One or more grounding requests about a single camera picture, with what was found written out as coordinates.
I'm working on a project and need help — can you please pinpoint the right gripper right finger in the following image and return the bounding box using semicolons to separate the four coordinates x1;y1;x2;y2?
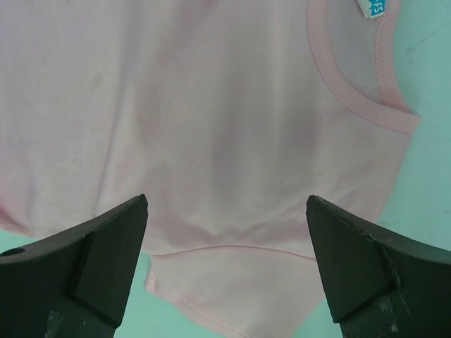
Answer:
307;195;450;338

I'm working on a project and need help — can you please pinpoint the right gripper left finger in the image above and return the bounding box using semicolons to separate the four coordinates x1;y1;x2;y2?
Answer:
1;194;148;338

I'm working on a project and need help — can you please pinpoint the pink t-shirt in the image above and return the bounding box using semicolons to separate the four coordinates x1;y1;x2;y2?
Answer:
1;1;419;337

